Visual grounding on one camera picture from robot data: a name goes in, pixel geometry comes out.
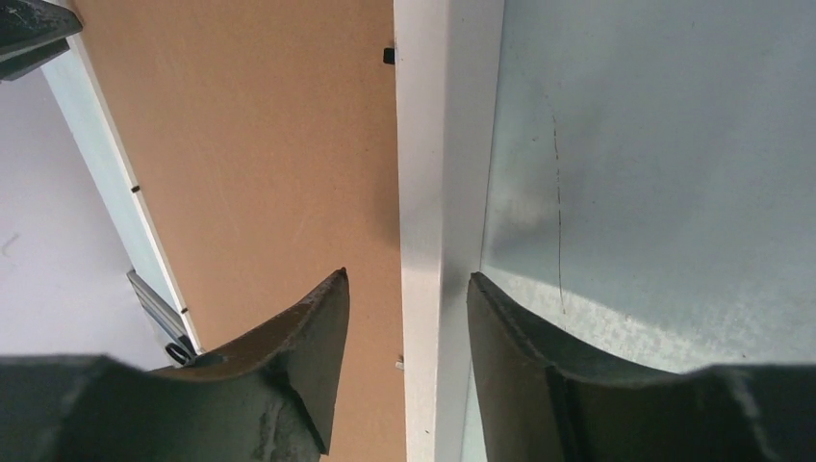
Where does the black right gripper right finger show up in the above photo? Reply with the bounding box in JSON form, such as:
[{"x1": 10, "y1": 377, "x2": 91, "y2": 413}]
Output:
[{"x1": 467, "y1": 272, "x2": 815, "y2": 461}]

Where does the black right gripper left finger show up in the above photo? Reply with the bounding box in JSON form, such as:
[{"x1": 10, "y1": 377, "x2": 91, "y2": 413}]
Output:
[{"x1": 1, "y1": 269, "x2": 350, "y2": 461}]

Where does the brown backing board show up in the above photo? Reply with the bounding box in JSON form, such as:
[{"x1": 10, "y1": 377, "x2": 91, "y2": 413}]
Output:
[{"x1": 75, "y1": 1, "x2": 406, "y2": 461}]

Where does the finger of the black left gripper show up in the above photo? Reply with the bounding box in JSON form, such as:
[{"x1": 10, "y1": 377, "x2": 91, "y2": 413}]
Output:
[
  {"x1": 1, "y1": 38, "x2": 69, "y2": 82},
  {"x1": 1, "y1": 0, "x2": 83, "y2": 61}
]

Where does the aluminium corner rail left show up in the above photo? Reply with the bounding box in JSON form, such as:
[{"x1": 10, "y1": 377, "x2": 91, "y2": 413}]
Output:
[{"x1": 127, "y1": 269, "x2": 197, "y2": 367}]

